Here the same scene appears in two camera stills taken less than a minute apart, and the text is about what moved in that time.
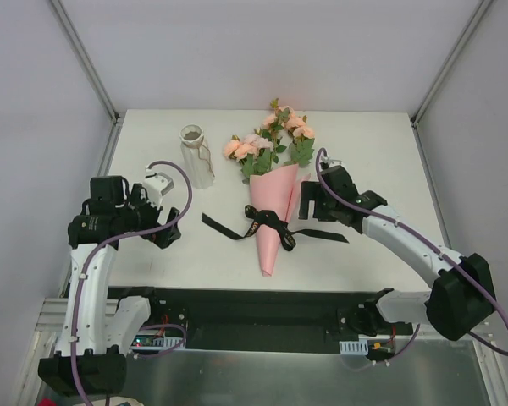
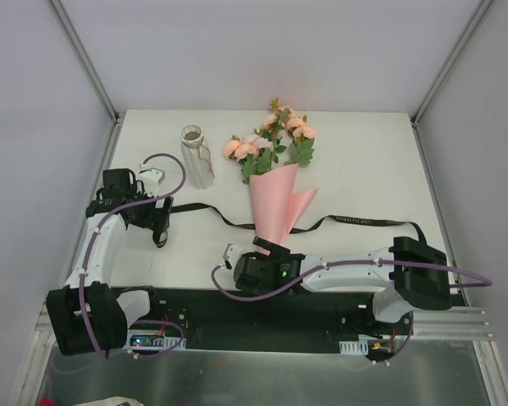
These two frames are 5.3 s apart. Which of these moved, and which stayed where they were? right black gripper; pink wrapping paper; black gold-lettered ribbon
Moved: black gold-lettered ribbon; right black gripper
Stayed: pink wrapping paper
